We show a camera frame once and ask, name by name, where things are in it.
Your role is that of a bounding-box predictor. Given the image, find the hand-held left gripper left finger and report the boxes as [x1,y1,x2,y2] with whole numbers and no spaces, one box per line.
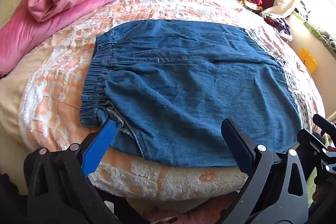
[24,119,147,224]

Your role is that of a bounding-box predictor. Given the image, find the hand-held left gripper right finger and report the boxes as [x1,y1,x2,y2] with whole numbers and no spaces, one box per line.
[221,118,309,224]

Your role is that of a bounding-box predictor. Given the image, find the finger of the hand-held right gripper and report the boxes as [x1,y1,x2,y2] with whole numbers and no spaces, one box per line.
[312,114,336,142]
[297,129,336,182]

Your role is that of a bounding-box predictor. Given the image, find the blue denim pants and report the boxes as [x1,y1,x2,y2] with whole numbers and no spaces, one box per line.
[79,19,312,168]

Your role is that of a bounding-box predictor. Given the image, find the yellow box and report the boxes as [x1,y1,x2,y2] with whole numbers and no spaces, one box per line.
[299,48,319,73]

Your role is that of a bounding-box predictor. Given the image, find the green patterned cloth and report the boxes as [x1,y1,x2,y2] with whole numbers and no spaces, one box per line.
[292,11,336,52]

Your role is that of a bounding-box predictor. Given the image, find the beige bed sheet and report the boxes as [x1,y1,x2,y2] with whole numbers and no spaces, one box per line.
[0,30,37,195]

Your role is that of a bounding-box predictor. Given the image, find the purple crumpled clothes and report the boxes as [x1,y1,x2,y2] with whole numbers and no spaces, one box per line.
[264,17,294,42]

